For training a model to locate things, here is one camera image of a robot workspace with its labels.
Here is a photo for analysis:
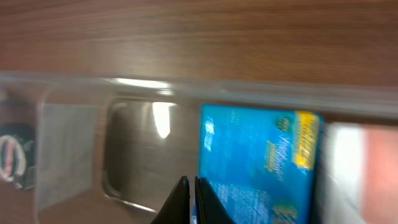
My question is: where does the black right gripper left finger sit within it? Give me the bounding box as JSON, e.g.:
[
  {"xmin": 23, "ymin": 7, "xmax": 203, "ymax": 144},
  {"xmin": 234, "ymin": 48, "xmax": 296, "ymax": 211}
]
[{"xmin": 150, "ymin": 175, "xmax": 190, "ymax": 224}]

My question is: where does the clear plastic container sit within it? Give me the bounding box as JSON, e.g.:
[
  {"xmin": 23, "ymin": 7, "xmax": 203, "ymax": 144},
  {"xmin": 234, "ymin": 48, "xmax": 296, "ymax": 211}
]
[{"xmin": 1, "ymin": 72, "xmax": 397, "ymax": 223}]

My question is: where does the white plaster box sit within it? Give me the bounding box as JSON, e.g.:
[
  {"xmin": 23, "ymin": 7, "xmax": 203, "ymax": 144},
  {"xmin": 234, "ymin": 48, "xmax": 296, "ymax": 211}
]
[{"xmin": 314, "ymin": 123, "xmax": 397, "ymax": 223}]

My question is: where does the blue box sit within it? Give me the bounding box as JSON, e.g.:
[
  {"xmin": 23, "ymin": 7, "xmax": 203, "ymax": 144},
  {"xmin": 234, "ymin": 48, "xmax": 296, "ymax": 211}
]
[{"xmin": 198, "ymin": 104, "xmax": 323, "ymax": 223}]

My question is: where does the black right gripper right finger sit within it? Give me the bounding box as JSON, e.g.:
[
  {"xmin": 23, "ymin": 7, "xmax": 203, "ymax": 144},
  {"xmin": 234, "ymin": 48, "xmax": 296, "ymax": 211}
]
[{"xmin": 195, "ymin": 176, "xmax": 235, "ymax": 224}]

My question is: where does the green Zam-Buk box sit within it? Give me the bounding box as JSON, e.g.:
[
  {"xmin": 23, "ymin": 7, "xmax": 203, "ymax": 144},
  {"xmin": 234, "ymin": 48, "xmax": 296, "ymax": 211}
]
[{"xmin": 1, "ymin": 123, "xmax": 36, "ymax": 190}]

